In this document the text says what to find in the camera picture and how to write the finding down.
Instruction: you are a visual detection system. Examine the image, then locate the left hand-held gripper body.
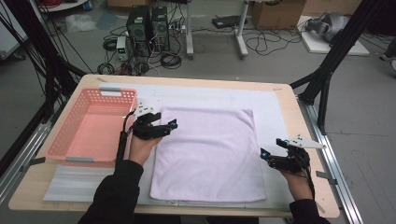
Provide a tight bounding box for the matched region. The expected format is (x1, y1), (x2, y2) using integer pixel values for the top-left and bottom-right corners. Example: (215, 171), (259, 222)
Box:
(132, 99), (171, 142)

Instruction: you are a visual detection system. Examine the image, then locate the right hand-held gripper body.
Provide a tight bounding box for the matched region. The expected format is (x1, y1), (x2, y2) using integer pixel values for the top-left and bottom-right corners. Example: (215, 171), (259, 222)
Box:
(269, 133), (326, 175)

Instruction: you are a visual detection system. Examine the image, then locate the lilac butterfly print cloth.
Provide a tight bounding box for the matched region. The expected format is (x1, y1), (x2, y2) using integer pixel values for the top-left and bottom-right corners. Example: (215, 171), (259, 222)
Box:
(149, 105), (268, 203)

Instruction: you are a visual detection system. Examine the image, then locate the person's left hand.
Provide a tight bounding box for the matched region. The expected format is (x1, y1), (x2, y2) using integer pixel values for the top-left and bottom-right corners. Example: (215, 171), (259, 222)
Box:
(128, 134), (163, 166)

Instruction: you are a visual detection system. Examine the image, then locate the person's right hand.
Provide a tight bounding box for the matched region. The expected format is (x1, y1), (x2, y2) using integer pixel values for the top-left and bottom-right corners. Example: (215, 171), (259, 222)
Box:
(281, 169), (314, 203)

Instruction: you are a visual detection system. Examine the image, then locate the white foam mat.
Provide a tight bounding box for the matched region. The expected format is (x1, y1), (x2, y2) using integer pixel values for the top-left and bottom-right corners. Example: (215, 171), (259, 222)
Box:
(43, 82), (306, 210)

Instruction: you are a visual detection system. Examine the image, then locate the pink perforated plastic basket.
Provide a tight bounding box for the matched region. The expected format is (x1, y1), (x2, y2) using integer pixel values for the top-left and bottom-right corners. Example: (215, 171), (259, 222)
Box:
(45, 87), (139, 169)

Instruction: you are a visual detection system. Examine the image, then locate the white bench power supply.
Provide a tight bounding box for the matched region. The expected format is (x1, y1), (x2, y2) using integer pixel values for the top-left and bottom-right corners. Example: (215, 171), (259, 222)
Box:
(116, 35), (129, 62)

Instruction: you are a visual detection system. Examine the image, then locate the black computer tower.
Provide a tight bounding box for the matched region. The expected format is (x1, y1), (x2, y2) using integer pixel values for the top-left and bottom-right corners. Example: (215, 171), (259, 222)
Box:
(126, 5), (152, 57)
(150, 6), (171, 52)

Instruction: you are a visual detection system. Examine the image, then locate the white power strip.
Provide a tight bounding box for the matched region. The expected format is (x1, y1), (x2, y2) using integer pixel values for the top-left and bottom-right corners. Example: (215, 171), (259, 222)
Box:
(167, 23), (188, 34)

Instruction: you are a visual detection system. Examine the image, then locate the white desk leg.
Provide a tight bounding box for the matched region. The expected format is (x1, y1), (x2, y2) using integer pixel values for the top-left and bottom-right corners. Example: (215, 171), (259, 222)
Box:
(234, 0), (250, 60)
(185, 0), (196, 60)

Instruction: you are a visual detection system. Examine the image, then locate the white floor board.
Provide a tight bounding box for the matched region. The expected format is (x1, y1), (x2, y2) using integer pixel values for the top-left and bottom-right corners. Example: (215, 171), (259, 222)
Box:
(297, 15), (371, 57)

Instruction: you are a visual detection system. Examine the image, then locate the teal sheet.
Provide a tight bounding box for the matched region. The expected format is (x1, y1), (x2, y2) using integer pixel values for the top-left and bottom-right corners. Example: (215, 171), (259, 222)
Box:
(95, 8), (120, 31)

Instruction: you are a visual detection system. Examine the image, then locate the black flat device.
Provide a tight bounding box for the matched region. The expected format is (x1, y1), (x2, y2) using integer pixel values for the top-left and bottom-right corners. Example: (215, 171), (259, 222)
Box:
(211, 14), (248, 30)

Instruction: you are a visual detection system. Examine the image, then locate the clear plastic bag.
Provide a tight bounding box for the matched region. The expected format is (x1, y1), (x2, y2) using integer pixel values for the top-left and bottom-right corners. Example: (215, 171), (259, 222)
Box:
(64, 13), (98, 34)

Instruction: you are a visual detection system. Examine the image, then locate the grey rounded device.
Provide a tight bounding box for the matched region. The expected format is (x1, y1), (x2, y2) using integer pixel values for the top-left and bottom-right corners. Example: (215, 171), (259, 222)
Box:
(304, 11), (351, 43)

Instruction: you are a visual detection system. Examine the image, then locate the brown cardboard box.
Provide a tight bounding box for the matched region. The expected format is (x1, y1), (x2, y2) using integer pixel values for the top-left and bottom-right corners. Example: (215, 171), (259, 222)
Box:
(251, 0), (307, 31)

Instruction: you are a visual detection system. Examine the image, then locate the left hand-held gripper cable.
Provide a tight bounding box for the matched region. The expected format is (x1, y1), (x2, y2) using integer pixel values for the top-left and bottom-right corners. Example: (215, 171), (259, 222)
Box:
(115, 110), (137, 166)

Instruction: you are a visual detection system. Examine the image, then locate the hand-held gripper cable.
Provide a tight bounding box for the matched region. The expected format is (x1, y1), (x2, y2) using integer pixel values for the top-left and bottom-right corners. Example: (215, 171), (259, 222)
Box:
(115, 110), (137, 166)
(302, 160), (317, 201)

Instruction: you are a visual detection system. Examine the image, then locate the right hand-held gripper cable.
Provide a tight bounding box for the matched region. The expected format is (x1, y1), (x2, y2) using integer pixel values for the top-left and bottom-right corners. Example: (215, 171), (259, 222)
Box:
(302, 160), (317, 201)

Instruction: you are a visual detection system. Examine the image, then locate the grey metal bracket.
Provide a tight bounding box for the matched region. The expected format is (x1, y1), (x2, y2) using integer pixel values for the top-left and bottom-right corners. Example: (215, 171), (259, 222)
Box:
(316, 170), (339, 186)
(21, 157), (47, 173)

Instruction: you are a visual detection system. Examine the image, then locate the aluminium rail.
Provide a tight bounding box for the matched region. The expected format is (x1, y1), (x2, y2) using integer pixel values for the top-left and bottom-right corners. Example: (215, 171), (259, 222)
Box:
(297, 96), (364, 224)
(0, 120), (52, 203)

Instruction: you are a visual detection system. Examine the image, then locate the black floor cable bundle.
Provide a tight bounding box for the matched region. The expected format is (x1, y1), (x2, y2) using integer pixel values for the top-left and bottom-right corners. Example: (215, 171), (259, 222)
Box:
(96, 3), (188, 77)

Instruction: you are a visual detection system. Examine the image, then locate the black frame strut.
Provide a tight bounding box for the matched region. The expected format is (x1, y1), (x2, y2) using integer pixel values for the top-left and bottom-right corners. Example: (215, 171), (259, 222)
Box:
(0, 0), (88, 125)
(289, 0), (396, 136)

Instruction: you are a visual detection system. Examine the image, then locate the long black floor cable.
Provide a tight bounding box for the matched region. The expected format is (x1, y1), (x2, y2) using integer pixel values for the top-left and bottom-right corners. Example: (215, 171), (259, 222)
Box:
(245, 27), (304, 57)

